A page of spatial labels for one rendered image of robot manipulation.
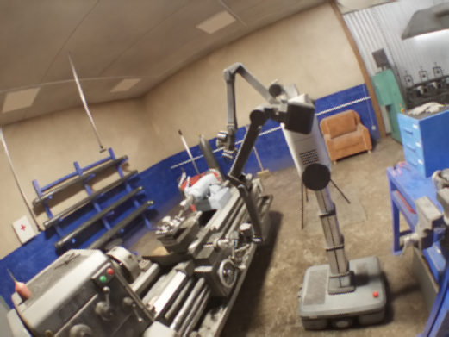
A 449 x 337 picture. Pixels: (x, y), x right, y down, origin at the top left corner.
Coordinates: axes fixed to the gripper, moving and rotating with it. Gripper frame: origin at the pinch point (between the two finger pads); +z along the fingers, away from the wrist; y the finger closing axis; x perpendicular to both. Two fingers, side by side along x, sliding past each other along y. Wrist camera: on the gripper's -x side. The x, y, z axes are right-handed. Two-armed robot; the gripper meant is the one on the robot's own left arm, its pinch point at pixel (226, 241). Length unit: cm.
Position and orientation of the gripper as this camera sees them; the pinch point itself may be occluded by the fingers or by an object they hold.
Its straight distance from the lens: 148.6
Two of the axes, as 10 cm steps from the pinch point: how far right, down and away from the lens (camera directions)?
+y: 0.0, 8.4, -5.4
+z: -8.5, 2.8, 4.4
